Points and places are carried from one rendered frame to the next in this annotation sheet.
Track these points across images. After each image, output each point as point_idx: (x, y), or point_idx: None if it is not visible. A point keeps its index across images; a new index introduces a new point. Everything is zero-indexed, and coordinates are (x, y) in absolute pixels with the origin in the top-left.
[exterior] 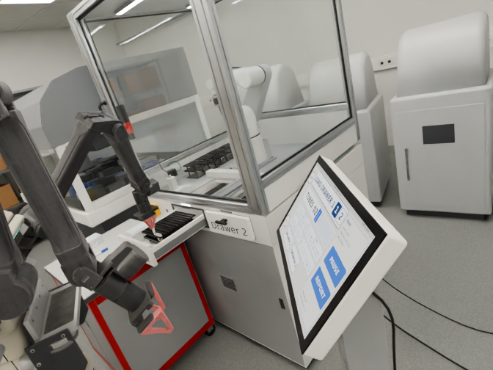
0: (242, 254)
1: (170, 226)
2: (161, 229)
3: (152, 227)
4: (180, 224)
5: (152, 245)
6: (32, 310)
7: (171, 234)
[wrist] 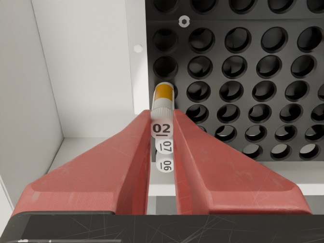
0: (305, 198)
1: (310, 105)
2: (253, 61)
3: (167, 127)
4: None
5: (127, 11)
6: None
7: (252, 109)
